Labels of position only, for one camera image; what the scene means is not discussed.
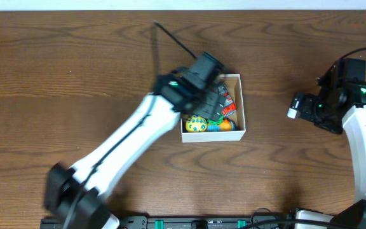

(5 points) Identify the green ribbed plastic ball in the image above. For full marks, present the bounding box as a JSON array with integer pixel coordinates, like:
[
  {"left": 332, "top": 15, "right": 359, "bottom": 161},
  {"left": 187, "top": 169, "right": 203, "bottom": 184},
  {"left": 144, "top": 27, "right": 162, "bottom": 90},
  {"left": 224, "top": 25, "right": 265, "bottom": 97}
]
[{"left": 207, "top": 114, "right": 224, "bottom": 125}]

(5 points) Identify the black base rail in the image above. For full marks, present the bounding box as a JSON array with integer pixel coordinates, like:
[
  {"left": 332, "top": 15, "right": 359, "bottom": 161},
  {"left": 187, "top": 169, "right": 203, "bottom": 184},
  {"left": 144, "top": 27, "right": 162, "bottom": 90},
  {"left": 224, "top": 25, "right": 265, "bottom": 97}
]
[{"left": 39, "top": 214, "right": 298, "bottom": 229}]

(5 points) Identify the yellow ball with blue letters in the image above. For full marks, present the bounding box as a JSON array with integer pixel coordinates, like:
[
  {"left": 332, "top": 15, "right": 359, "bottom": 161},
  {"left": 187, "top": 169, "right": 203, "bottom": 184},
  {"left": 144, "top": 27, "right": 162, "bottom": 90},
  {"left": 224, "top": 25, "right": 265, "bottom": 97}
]
[{"left": 186, "top": 115, "right": 208, "bottom": 132}]

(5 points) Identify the orange and blue toy figure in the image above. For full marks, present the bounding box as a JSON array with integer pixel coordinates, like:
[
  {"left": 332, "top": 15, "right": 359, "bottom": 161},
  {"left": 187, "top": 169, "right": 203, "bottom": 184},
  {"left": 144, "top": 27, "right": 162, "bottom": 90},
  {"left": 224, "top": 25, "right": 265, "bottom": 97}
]
[{"left": 207, "top": 119, "right": 236, "bottom": 132}]

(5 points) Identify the white cardboard box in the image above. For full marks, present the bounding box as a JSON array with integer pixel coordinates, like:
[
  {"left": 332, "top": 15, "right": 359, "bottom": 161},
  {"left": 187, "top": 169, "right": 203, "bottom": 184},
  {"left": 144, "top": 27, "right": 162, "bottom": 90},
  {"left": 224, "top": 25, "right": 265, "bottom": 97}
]
[{"left": 180, "top": 74, "right": 246, "bottom": 143}]

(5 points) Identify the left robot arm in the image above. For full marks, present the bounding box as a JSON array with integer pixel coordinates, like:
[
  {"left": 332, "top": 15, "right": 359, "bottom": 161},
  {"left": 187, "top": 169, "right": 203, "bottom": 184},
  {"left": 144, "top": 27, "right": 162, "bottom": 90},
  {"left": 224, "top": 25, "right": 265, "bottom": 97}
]
[{"left": 44, "top": 52, "right": 225, "bottom": 228}]

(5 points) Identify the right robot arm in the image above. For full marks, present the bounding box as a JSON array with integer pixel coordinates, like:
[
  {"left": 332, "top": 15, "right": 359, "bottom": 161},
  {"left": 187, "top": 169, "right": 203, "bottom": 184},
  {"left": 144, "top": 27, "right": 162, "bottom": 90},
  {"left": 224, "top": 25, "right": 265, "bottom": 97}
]
[{"left": 287, "top": 58, "right": 366, "bottom": 228}]

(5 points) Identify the red toy fire truck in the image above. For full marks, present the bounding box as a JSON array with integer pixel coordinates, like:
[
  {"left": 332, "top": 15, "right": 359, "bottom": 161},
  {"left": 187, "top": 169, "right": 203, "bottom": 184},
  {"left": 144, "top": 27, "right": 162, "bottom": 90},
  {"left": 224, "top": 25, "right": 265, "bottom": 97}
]
[{"left": 217, "top": 81, "right": 236, "bottom": 117}]

